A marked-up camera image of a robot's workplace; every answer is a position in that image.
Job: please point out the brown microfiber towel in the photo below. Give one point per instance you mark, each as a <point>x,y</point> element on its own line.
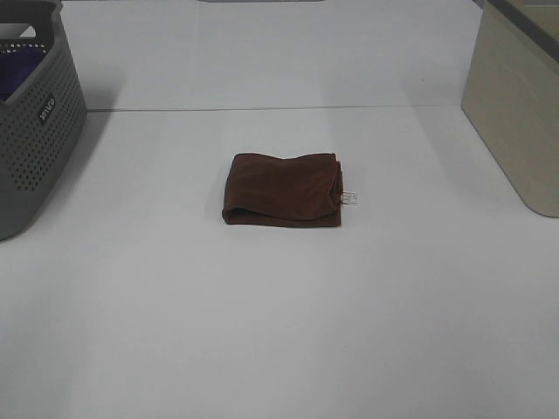
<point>300,192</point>

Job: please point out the beige plastic basket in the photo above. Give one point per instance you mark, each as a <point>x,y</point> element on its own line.
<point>511,96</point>

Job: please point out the purple cloth in basket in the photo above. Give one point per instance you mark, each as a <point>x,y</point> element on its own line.
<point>16,66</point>

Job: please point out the grey perforated plastic basket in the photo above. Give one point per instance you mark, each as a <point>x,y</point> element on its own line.
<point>42,121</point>

